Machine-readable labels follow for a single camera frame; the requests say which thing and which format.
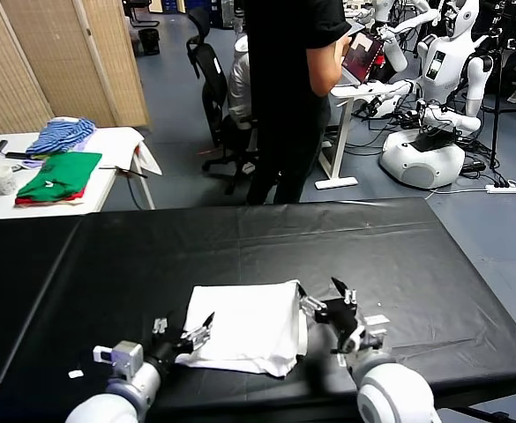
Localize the grey laptop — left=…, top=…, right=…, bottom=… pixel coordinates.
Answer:
left=340, top=29, right=385, bottom=85

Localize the standing person in black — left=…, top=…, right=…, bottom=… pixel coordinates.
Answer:
left=243, top=0, right=367, bottom=206

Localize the blue striped garment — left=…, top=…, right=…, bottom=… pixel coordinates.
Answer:
left=26, top=116, right=98, bottom=155

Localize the black hanging cable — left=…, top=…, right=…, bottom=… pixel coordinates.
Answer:
left=97, top=165, right=150, bottom=211

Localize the bamboo folding screen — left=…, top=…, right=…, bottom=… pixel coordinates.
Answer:
left=0, top=0, right=152, bottom=136

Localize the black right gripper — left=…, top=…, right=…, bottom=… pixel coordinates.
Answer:
left=296, top=277, right=359, bottom=349

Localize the white standing desk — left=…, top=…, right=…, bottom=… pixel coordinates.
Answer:
left=313, top=82, right=400, bottom=190

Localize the black office chair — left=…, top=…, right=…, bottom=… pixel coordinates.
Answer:
left=184, top=8, right=261, bottom=195

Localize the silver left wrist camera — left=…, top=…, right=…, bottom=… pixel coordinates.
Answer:
left=93, top=340, right=145, bottom=381

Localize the green folded shirt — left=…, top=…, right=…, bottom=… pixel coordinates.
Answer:
left=15, top=152, right=103, bottom=204

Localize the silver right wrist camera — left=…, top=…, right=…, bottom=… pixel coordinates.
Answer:
left=348, top=315, right=390, bottom=353

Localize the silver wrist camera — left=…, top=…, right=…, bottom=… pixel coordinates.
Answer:
left=93, top=340, right=145, bottom=381
left=348, top=315, right=390, bottom=353

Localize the white paper cup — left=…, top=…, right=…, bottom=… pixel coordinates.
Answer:
left=0, top=166, right=16, bottom=196

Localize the white wheeled humanoid robot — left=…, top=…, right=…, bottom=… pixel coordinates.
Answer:
left=378, top=0, right=495, bottom=190

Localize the white draped cloth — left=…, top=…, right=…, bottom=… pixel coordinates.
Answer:
left=79, top=126, right=162, bottom=176

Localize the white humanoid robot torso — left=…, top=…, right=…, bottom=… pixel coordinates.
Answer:
left=356, top=0, right=442, bottom=74

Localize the red folded garment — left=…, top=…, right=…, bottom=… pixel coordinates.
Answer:
left=13, top=187, right=86, bottom=206

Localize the black tripod stand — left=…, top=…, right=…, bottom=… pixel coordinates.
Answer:
left=489, top=12, right=512, bottom=171

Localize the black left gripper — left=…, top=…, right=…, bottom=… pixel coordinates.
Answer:
left=145, top=311, right=217, bottom=371

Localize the black cantilever chair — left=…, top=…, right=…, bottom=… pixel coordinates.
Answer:
left=123, top=0, right=161, bottom=28

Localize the black waste bin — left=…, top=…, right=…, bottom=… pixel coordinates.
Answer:
left=138, top=28, right=161, bottom=57

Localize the white T-shirt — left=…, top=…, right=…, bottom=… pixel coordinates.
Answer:
left=176, top=278, right=310, bottom=379

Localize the white power cable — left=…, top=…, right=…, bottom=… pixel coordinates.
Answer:
left=423, top=188, right=489, bottom=202

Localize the black table cover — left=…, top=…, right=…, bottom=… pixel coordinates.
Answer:
left=0, top=197, right=516, bottom=423

